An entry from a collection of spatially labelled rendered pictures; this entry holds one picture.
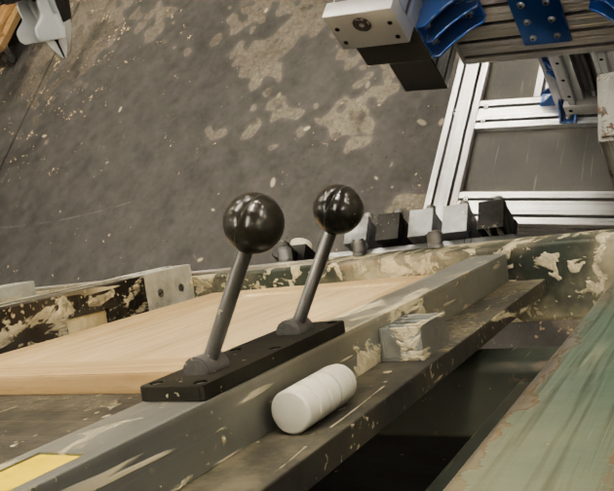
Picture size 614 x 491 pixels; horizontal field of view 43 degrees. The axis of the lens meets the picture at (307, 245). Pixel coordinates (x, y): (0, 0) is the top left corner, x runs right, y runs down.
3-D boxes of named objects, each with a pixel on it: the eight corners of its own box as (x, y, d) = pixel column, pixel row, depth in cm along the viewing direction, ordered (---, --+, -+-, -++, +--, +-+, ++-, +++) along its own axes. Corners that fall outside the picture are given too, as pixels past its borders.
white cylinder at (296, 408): (312, 435, 50) (363, 400, 57) (306, 390, 50) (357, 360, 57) (273, 434, 52) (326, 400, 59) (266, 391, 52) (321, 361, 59)
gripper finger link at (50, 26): (43, 70, 108) (12, 5, 103) (71, 53, 112) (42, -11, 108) (58, 68, 106) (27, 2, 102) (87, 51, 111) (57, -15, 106)
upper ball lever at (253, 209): (241, 390, 52) (303, 205, 49) (208, 406, 49) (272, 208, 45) (196, 363, 54) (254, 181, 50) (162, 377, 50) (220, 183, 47)
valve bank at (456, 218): (557, 231, 145) (524, 162, 127) (557, 302, 139) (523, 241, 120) (319, 255, 169) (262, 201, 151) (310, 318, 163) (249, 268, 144)
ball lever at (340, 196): (322, 349, 63) (378, 194, 59) (299, 359, 60) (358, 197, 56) (283, 327, 64) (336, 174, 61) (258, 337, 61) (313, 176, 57)
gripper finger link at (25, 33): (28, 72, 110) (-4, 9, 105) (57, 55, 114) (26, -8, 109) (43, 70, 108) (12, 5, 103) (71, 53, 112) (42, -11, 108)
